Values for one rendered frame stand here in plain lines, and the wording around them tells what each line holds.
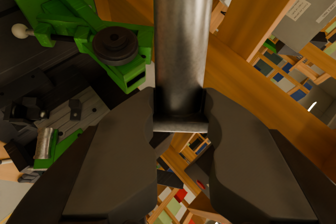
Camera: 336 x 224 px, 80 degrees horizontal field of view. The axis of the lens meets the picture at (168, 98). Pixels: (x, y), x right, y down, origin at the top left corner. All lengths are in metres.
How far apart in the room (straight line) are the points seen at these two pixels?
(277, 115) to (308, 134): 0.06
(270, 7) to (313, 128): 0.24
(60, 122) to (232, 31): 0.51
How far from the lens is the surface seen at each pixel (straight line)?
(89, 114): 0.64
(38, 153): 0.60
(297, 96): 5.74
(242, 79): 0.44
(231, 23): 0.46
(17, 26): 0.49
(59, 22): 0.45
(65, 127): 0.64
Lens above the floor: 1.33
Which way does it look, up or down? 15 degrees down
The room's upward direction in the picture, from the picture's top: 135 degrees clockwise
